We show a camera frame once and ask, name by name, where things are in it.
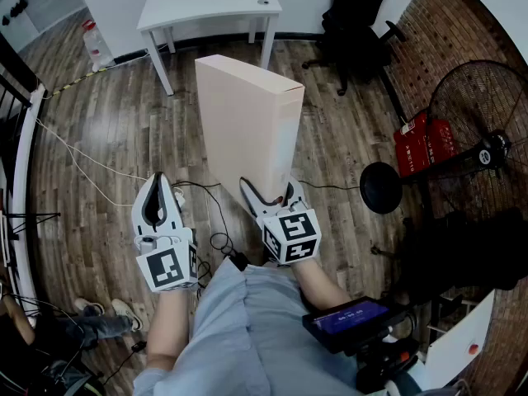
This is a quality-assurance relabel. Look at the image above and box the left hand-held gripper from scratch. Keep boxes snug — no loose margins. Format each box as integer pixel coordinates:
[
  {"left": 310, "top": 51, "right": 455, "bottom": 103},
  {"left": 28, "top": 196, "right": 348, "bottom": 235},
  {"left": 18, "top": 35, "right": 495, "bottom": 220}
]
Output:
[{"left": 131, "top": 172, "right": 200, "bottom": 295}]

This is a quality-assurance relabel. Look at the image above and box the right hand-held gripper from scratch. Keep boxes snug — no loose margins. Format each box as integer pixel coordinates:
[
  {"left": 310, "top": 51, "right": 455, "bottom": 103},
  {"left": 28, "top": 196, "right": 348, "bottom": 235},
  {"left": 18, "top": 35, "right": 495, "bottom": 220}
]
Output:
[{"left": 238, "top": 175, "right": 323, "bottom": 267}]

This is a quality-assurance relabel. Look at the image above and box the beige cardboard box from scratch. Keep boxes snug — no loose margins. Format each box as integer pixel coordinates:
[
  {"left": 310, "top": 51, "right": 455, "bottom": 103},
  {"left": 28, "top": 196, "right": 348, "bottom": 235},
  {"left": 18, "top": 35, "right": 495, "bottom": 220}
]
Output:
[{"left": 193, "top": 54, "right": 307, "bottom": 215}]

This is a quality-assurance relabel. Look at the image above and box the person's right forearm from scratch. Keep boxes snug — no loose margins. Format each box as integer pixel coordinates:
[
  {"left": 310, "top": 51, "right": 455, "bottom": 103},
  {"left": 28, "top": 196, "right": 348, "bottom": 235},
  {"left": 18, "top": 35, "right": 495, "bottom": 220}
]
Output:
[{"left": 294, "top": 257, "right": 352, "bottom": 319}]

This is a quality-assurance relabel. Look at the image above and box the person's left forearm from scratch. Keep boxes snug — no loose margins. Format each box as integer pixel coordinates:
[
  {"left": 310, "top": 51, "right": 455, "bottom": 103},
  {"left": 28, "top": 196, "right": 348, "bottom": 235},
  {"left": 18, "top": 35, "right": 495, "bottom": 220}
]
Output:
[{"left": 145, "top": 288, "right": 200, "bottom": 374}]

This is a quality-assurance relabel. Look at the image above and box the black power adapter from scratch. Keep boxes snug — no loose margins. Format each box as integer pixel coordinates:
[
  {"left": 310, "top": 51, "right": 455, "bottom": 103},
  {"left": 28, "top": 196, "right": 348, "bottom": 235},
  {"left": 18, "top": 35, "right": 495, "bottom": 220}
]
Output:
[{"left": 228, "top": 251, "right": 251, "bottom": 272}]

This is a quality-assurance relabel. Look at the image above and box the light blue shirt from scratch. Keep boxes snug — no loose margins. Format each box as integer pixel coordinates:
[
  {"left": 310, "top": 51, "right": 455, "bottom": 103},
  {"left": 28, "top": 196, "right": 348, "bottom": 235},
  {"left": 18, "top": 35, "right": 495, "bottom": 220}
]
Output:
[{"left": 131, "top": 257, "right": 373, "bottom": 396}]

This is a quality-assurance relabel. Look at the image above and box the black chest-mounted screen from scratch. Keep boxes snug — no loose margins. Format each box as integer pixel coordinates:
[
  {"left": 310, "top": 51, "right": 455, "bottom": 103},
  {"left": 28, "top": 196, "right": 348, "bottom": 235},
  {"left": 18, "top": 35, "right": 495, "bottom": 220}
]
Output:
[{"left": 301, "top": 296, "right": 391, "bottom": 355}]

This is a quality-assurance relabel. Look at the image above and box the red fire extinguisher box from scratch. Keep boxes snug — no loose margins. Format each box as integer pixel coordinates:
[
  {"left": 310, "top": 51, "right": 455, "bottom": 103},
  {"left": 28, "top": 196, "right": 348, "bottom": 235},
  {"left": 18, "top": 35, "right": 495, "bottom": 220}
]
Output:
[{"left": 392, "top": 111, "right": 460, "bottom": 179}]

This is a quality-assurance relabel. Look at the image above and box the yellow black striped tape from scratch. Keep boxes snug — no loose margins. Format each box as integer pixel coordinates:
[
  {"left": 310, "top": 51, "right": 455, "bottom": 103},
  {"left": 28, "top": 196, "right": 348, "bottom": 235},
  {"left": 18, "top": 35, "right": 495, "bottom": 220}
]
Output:
[{"left": 50, "top": 70, "right": 110, "bottom": 99}]

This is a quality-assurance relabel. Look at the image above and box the clear plastic water jug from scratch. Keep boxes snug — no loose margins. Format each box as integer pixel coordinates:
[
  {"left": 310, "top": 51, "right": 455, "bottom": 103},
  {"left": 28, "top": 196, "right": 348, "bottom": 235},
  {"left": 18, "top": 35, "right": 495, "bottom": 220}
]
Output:
[{"left": 81, "top": 19, "right": 115, "bottom": 73}]

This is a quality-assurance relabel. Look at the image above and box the black office chair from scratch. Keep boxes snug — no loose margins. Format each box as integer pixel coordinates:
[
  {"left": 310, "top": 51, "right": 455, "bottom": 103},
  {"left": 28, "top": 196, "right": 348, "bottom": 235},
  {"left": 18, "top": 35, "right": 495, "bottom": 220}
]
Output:
[{"left": 302, "top": 0, "right": 408, "bottom": 97}]

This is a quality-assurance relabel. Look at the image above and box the dark backpack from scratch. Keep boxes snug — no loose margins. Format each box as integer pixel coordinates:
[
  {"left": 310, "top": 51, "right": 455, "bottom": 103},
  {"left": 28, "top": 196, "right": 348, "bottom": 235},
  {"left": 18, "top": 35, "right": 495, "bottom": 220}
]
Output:
[{"left": 0, "top": 344, "right": 105, "bottom": 396}]

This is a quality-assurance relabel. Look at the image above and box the black metal railing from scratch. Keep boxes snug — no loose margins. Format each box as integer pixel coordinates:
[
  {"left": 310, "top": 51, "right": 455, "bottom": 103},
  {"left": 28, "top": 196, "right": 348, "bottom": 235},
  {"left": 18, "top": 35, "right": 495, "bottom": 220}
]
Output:
[{"left": 0, "top": 31, "right": 47, "bottom": 238}]

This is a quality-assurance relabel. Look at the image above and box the black bag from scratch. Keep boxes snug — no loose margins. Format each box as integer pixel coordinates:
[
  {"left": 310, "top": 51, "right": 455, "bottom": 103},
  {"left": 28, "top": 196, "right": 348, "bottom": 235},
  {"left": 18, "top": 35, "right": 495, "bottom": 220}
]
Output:
[{"left": 401, "top": 207, "right": 528, "bottom": 305}]

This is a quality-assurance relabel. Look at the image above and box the black floor fan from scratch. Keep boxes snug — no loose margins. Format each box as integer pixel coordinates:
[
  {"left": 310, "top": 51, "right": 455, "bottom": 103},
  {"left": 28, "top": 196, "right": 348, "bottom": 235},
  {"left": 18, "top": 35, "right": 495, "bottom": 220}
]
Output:
[{"left": 358, "top": 59, "right": 528, "bottom": 223}]

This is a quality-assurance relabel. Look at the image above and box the white board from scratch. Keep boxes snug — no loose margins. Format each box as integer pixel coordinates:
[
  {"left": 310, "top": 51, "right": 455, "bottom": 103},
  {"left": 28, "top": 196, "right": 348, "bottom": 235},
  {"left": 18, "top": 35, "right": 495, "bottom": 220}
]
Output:
[{"left": 424, "top": 290, "right": 497, "bottom": 388}]

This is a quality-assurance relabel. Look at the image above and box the black floor cable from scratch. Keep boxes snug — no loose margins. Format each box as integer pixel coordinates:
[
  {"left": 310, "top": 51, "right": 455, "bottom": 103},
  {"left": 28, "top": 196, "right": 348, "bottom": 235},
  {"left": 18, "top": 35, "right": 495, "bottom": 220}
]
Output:
[{"left": 297, "top": 178, "right": 364, "bottom": 192}]

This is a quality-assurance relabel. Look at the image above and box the white floor cable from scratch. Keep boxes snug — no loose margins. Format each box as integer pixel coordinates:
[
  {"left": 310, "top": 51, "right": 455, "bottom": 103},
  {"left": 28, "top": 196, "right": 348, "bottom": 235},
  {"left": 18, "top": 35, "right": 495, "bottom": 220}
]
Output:
[{"left": 32, "top": 115, "right": 149, "bottom": 208}]

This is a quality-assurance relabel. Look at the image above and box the black chest mount handle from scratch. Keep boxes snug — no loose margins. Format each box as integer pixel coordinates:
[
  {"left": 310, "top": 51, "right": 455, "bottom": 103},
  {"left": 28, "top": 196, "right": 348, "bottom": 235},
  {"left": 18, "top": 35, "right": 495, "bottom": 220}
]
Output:
[{"left": 354, "top": 323, "right": 422, "bottom": 396}]

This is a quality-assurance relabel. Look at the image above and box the group of black wall hooks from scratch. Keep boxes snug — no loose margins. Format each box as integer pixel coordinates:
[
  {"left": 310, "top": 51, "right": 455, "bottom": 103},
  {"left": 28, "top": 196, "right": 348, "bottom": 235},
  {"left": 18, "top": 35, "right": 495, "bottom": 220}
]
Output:
[{"left": 0, "top": 0, "right": 61, "bottom": 27}]

